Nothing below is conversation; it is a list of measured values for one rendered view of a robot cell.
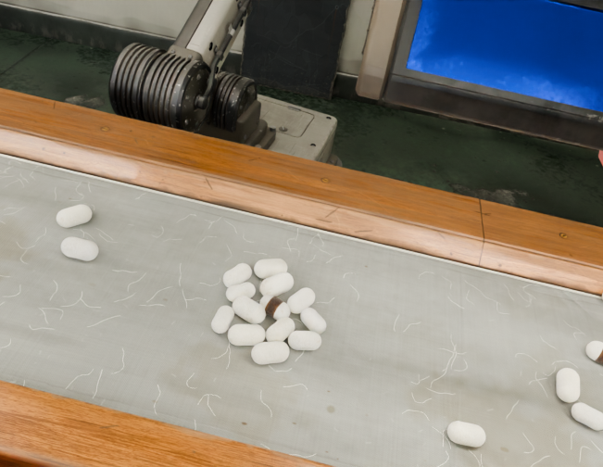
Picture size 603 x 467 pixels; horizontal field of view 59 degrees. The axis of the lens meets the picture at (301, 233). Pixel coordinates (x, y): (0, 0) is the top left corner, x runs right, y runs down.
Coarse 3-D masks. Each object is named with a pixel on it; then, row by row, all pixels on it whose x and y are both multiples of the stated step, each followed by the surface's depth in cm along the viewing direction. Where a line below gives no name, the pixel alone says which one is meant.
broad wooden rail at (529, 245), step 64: (0, 128) 68; (64, 128) 70; (128, 128) 72; (192, 192) 67; (256, 192) 67; (320, 192) 68; (384, 192) 70; (448, 192) 72; (448, 256) 66; (512, 256) 65; (576, 256) 66
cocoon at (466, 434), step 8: (456, 424) 47; (464, 424) 47; (472, 424) 47; (448, 432) 47; (456, 432) 46; (464, 432) 46; (472, 432) 46; (480, 432) 46; (456, 440) 46; (464, 440) 46; (472, 440) 46; (480, 440) 46
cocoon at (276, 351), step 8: (264, 344) 50; (272, 344) 50; (280, 344) 50; (256, 352) 49; (264, 352) 49; (272, 352) 49; (280, 352) 49; (288, 352) 50; (256, 360) 49; (264, 360) 49; (272, 360) 50; (280, 360) 50
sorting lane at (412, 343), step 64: (0, 192) 63; (64, 192) 64; (128, 192) 66; (0, 256) 56; (64, 256) 57; (128, 256) 58; (192, 256) 60; (256, 256) 61; (320, 256) 63; (384, 256) 64; (0, 320) 50; (64, 320) 51; (128, 320) 52; (192, 320) 53; (384, 320) 57; (448, 320) 58; (512, 320) 60; (576, 320) 61; (64, 384) 46; (128, 384) 47; (192, 384) 48; (256, 384) 49; (320, 384) 50; (384, 384) 51; (448, 384) 52; (512, 384) 53; (320, 448) 45; (384, 448) 46; (448, 448) 47; (512, 448) 48; (576, 448) 49
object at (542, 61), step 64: (384, 0) 26; (448, 0) 26; (512, 0) 26; (576, 0) 25; (384, 64) 26; (448, 64) 26; (512, 64) 26; (576, 64) 26; (512, 128) 27; (576, 128) 26
